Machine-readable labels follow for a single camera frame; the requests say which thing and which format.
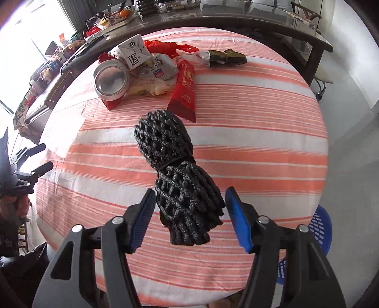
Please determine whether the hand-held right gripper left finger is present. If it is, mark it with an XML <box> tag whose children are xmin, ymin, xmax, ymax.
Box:
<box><xmin>31</xmin><ymin>188</ymin><xmax>157</xmax><ymax>308</ymax></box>

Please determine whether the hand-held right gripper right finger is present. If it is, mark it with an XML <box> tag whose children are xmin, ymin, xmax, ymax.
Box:
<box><xmin>224</xmin><ymin>186</ymin><xmax>348</xmax><ymax>308</ymax></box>

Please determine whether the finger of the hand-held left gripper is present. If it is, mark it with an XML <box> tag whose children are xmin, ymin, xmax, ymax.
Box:
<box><xmin>9</xmin><ymin>143</ymin><xmax>47</xmax><ymax>167</ymax></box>
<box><xmin>13</xmin><ymin>161</ymin><xmax>54</xmax><ymax>194</ymax></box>

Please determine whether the black foam net bundle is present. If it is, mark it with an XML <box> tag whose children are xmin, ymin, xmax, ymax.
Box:
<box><xmin>134</xmin><ymin>109</ymin><xmax>224</xmax><ymax>246</ymax></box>

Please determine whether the long pale yellow snack packet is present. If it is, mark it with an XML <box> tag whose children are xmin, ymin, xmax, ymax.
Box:
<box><xmin>126</xmin><ymin>75</ymin><xmax>178</xmax><ymax>97</ymax></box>

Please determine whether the person's left hand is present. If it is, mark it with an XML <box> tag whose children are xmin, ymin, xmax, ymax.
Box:
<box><xmin>0</xmin><ymin>194</ymin><xmax>32</xmax><ymax>220</ymax></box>

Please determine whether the patterned cloth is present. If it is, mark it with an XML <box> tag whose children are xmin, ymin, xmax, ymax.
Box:
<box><xmin>13</xmin><ymin>89</ymin><xmax>42</xmax><ymax>137</ymax></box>

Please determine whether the dark cloth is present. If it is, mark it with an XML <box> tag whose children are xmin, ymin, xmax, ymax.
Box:
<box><xmin>0</xmin><ymin>219</ymin><xmax>51</xmax><ymax>297</ymax></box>

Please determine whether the striped orange white tablecloth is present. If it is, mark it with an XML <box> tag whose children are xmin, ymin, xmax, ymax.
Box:
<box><xmin>35</xmin><ymin>27</ymin><xmax>329</xmax><ymax>307</ymax></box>

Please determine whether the pile of small colourful items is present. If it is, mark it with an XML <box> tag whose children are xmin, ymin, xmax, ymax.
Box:
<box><xmin>30</xmin><ymin>32</ymin><xmax>89</xmax><ymax>89</ymax></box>

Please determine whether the round silver metal tin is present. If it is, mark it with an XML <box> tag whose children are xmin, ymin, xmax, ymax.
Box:
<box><xmin>93</xmin><ymin>58</ymin><xmax>131</xmax><ymax>101</ymax></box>

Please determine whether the red snack wrapper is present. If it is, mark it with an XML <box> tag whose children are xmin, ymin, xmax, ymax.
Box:
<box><xmin>166</xmin><ymin>59</ymin><xmax>197</xmax><ymax>123</ymax></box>

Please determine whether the white carton box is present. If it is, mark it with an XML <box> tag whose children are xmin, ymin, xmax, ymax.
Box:
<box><xmin>108</xmin><ymin>34</ymin><xmax>153</xmax><ymax>70</ymax></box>

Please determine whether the silver white printed snack bag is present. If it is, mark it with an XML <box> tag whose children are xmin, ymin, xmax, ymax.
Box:
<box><xmin>139</xmin><ymin>53</ymin><xmax>180</xmax><ymax>81</ymax></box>

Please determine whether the glass fruit tray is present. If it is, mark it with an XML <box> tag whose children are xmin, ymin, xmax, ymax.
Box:
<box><xmin>95</xmin><ymin>9</ymin><xmax>140</xmax><ymax>29</ymax></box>

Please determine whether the dark green crumpled wrapper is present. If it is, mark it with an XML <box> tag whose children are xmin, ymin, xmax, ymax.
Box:
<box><xmin>209</xmin><ymin>49</ymin><xmax>248</xmax><ymax>68</ymax></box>

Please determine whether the red plastic bag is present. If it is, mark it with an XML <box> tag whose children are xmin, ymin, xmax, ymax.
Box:
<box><xmin>144</xmin><ymin>40</ymin><xmax>199</xmax><ymax>58</ymax></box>

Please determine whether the white crumpled wrapper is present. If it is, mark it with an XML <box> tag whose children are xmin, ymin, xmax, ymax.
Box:
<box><xmin>193</xmin><ymin>50</ymin><xmax>213</xmax><ymax>68</ymax></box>

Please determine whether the black beaded vase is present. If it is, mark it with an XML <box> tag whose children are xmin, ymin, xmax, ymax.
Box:
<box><xmin>139</xmin><ymin>0</ymin><xmax>157</xmax><ymax>15</ymax></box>

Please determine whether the dark wooden dining table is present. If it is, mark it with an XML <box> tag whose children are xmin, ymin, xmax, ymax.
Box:
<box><xmin>13</xmin><ymin>6</ymin><xmax>334</xmax><ymax>140</ymax></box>

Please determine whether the large glass fruit bowl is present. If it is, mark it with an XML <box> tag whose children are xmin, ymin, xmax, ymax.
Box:
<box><xmin>155</xmin><ymin>0</ymin><xmax>202</xmax><ymax>12</ymax></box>

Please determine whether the grey white striped pillow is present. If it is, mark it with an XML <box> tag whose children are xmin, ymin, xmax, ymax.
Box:
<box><xmin>255</xmin><ymin>0</ymin><xmax>292</xmax><ymax>12</ymax></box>

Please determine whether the wooden frame sofa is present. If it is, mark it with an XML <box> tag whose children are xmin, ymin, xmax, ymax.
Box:
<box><xmin>252</xmin><ymin>0</ymin><xmax>323</xmax><ymax>21</ymax></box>

